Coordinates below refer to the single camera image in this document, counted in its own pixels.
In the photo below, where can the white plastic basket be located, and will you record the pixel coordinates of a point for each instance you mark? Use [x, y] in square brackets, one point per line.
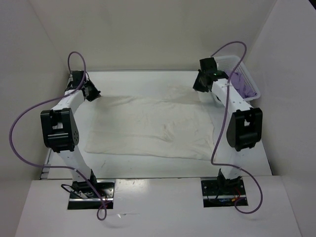
[227, 63]

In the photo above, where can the white t shirt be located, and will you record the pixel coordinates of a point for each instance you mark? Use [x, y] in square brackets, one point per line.
[175, 126]

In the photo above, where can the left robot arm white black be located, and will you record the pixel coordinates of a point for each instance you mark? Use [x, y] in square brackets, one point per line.
[81, 171]

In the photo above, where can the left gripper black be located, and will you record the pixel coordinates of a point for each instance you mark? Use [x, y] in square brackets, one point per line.
[96, 94]

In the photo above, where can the purple shirt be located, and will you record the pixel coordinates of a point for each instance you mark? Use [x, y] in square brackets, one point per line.
[241, 87]

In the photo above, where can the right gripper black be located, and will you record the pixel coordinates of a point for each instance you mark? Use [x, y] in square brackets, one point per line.
[197, 86]

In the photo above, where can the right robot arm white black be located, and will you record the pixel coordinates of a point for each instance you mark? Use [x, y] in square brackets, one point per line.
[241, 130]

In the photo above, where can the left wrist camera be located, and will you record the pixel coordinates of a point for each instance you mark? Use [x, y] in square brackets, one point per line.
[76, 78]

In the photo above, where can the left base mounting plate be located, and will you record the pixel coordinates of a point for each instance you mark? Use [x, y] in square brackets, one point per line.
[79, 200]

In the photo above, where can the aluminium table edge rail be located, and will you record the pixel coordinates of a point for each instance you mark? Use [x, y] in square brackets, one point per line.
[47, 168]

